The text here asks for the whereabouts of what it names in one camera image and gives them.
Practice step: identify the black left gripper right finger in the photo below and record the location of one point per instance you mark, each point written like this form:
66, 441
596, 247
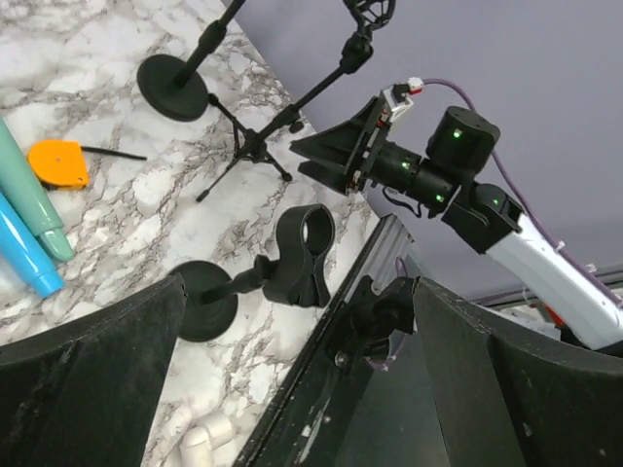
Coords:
508, 396

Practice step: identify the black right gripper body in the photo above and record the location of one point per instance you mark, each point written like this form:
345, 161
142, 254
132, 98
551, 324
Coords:
384, 161

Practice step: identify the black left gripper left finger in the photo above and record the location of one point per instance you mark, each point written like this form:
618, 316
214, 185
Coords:
85, 393

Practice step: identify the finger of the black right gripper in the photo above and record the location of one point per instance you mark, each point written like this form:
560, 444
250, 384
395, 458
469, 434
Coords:
342, 145
336, 178

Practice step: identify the black round-base microphone stand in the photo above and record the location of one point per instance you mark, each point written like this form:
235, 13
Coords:
304, 236

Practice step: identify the blue microphone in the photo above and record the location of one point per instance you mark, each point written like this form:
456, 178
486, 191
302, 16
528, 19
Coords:
25, 255

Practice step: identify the mint green microphone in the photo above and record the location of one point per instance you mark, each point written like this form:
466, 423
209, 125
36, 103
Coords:
27, 196

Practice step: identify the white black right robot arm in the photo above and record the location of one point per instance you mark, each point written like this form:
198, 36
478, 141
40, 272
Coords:
443, 181

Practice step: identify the small white plastic fitting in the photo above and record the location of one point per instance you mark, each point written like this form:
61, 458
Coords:
212, 432

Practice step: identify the orange tape measure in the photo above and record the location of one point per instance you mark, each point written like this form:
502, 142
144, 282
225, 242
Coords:
59, 165

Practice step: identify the black hex key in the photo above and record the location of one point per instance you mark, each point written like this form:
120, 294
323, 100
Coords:
112, 153

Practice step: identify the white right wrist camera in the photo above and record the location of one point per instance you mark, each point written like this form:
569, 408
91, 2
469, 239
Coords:
398, 99

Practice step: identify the black shock-mount tripod stand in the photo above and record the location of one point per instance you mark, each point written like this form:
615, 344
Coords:
250, 145

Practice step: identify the black shock-mount stand round base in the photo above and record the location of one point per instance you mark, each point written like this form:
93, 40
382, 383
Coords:
173, 86

